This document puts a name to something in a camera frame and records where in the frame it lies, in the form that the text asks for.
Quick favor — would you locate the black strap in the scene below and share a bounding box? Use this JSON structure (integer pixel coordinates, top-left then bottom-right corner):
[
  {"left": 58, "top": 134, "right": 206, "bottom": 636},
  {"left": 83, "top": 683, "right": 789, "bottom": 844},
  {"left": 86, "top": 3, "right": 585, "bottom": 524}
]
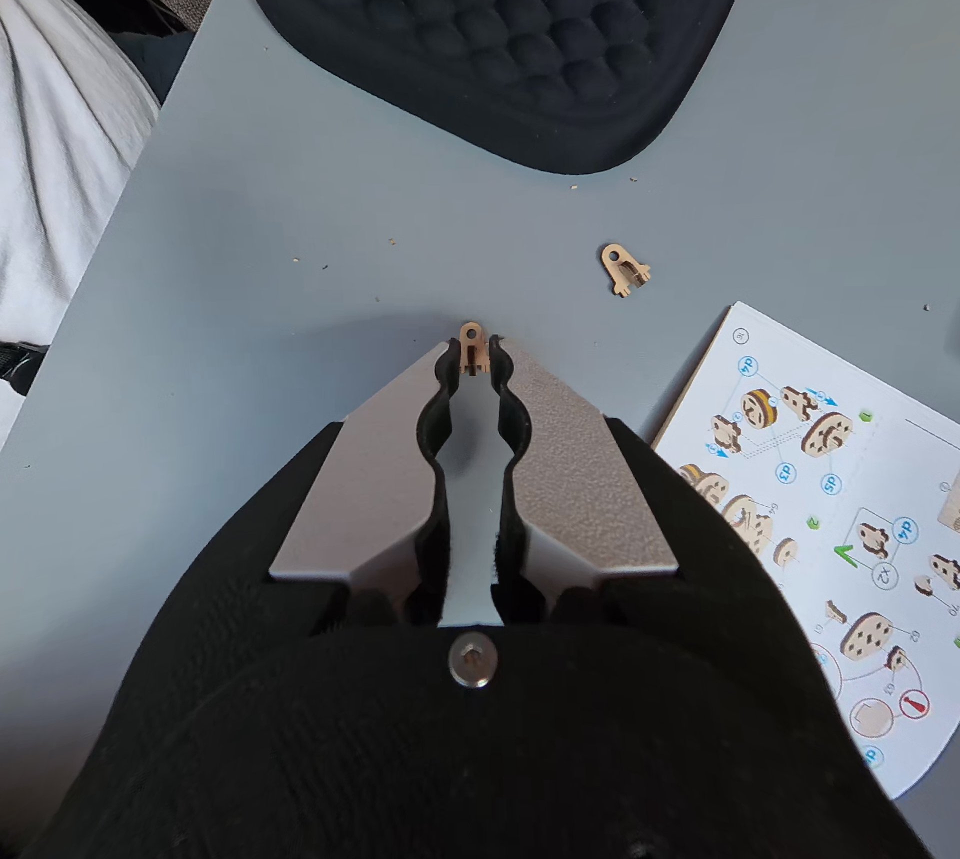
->
[{"left": 0, "top": 341, "right": 51, "bottom": 397}]

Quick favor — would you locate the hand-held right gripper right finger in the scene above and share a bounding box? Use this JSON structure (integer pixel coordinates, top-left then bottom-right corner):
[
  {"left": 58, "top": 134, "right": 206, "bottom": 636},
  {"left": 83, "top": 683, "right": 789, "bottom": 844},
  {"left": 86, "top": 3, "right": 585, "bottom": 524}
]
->
[{"left": 487, "top": 336, "right": 681, "bottom": 626}]

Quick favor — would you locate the person's white shirt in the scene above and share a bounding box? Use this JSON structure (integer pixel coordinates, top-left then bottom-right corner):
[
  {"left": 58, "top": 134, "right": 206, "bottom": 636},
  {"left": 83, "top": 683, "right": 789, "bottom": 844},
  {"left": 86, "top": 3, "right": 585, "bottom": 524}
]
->
[{"left": 0, "top": 0, "right": 161, "bottom": 451}]

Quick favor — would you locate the black bumpy cushion pad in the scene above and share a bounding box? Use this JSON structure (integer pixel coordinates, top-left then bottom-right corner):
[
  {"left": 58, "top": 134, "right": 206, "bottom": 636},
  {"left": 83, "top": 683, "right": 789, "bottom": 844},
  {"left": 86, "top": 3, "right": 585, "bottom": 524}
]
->
[{"left": 238, "top": 0, "right": 751, "bottom": 176}]

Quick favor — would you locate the assembly instruction booklet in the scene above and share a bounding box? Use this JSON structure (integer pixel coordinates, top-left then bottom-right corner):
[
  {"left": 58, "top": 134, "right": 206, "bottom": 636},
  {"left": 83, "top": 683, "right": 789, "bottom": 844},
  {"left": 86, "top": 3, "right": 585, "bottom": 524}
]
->
[{"left": 649, "top": 301, "right": 960, "bottom": 800}]

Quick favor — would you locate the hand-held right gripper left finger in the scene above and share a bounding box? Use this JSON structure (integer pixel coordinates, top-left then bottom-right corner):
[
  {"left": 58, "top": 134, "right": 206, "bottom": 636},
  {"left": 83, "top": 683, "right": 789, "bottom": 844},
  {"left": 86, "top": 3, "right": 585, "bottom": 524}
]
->
[{"left": 267, "top": 339, "right": 462, "bottom": 626}]

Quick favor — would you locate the small wooden puzzle piece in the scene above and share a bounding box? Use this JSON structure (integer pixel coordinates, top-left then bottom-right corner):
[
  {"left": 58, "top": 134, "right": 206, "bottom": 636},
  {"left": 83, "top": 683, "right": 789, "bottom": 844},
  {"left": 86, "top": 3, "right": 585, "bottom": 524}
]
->
[
  {"left": 600, "top": 243, "right": 652, "bottom": 298},
  {"left": 459, "top": 321, "right": 490, "bottom": 376}
]

